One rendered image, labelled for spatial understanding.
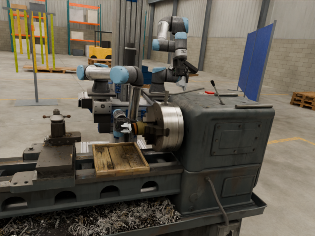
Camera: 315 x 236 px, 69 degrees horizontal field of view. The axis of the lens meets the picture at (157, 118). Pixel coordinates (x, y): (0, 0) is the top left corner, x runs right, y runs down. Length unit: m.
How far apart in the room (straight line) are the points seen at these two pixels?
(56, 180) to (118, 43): 1.30
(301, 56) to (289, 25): 1.73
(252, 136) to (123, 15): 1.40
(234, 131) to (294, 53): 11.61
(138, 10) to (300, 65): 11.11
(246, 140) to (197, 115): 0.41
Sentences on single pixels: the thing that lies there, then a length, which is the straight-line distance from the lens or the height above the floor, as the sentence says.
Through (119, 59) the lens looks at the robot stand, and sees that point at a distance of 2.10.
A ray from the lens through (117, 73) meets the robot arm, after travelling 1.50.
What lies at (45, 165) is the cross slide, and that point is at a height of 0.97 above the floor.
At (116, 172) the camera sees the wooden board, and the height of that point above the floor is 0.89.
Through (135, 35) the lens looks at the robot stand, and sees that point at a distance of 2.14.
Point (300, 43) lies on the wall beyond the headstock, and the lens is 12.90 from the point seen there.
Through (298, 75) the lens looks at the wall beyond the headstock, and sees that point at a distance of 12.73.
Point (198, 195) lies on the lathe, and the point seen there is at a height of 0.68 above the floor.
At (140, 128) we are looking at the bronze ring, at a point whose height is 1.09.
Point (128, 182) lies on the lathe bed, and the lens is 1.39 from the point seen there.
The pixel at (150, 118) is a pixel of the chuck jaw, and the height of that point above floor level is 1.13.
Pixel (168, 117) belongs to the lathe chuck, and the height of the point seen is 1.18.
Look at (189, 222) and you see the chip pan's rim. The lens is 1.53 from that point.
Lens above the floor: 1.57
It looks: 18 degrees down
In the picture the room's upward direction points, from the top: 5 degrees clockwise
